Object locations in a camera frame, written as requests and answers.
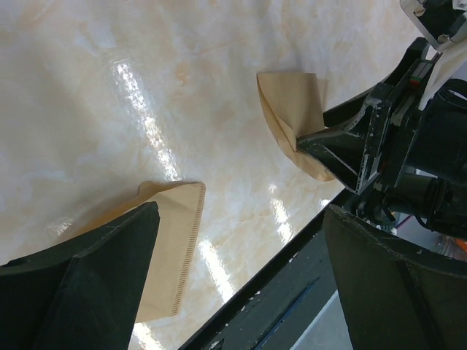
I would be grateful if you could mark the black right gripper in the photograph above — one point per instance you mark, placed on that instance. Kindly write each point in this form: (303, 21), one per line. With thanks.
(423, 161)

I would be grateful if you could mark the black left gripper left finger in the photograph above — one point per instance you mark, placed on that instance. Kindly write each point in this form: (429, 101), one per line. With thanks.
(83, 293)

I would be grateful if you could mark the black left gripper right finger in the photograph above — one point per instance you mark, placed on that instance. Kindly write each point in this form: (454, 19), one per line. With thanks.
(394, 294)

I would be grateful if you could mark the brown paper filter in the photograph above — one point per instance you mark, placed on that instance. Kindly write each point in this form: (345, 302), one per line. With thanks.
(180, 207)
(292, 105)

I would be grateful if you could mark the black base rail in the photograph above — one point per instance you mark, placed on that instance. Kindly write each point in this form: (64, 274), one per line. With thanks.
(275, 307)

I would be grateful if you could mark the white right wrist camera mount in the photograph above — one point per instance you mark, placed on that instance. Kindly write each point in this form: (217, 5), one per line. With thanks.
(443, 24)

